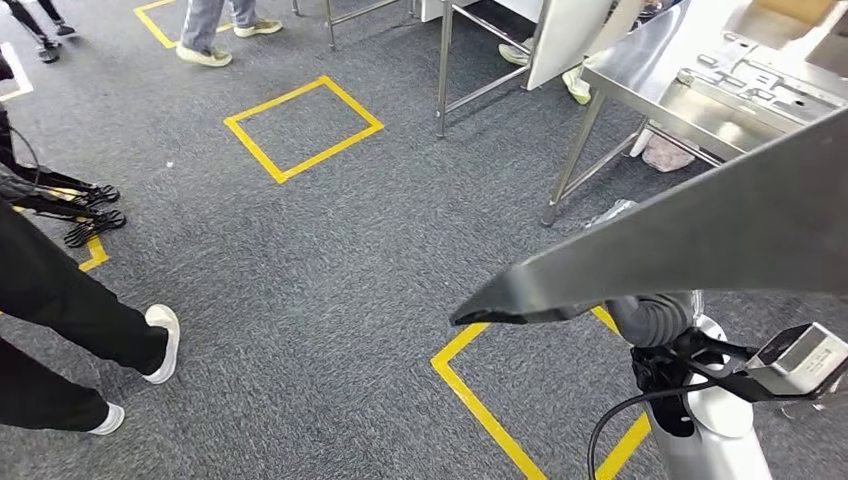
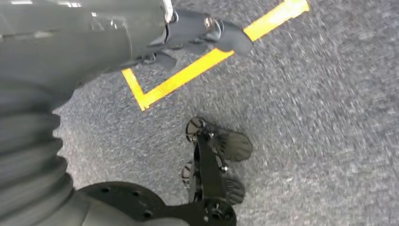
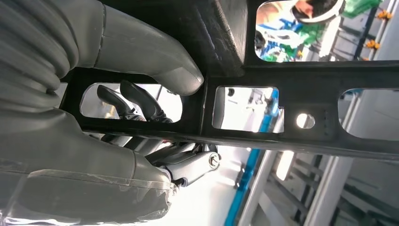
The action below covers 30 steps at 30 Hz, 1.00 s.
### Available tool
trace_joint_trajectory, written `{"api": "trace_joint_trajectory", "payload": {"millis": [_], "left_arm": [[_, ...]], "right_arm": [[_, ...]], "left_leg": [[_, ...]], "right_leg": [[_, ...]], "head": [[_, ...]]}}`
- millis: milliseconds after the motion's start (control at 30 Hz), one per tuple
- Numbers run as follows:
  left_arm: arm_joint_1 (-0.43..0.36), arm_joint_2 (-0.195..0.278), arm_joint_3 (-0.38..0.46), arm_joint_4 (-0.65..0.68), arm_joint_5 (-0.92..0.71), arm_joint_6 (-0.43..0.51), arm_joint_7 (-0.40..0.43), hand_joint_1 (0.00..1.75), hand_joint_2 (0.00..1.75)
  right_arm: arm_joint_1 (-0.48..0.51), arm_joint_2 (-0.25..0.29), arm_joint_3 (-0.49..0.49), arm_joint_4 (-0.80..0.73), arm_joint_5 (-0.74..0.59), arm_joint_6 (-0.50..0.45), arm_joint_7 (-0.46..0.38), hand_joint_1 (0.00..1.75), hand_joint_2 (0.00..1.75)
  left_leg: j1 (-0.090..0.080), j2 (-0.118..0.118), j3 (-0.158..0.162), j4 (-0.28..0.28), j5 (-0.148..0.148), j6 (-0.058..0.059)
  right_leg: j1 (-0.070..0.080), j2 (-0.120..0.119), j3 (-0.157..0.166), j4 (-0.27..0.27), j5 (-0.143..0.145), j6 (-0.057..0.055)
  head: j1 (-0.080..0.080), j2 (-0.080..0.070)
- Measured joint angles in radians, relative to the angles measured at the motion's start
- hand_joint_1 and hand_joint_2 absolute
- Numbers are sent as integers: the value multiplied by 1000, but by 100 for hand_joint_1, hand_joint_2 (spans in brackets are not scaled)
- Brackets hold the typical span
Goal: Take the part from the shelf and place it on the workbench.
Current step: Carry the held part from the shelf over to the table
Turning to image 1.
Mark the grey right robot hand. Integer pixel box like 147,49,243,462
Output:
586,198,647,346

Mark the black plastic frame panel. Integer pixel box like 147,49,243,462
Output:
449,105,848,327

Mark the stainless steel workbench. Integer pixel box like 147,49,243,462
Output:
539,0,848,230

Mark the pink bag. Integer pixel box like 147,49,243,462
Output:
641,135,697,175

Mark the yellow floor tape square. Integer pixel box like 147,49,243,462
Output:
430,304,654,480

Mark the person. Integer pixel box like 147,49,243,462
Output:
496,36,594,107
0,0,77,66
0,162,181,437
175,0,284,68

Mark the stamped grey metal plate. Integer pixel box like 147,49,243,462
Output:
675,29,848,127

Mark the white board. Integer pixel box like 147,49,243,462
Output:
525,0,647,92

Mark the cardboard box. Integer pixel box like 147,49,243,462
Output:
722,0,837,51

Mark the black wheeled stand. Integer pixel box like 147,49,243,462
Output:
0,122,128,250

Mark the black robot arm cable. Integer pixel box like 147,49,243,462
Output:
586,377,727,480

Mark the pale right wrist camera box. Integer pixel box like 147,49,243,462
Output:
745,322,848,402

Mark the steel frame table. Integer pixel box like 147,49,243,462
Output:
291,0,415,53
433,0,551,140

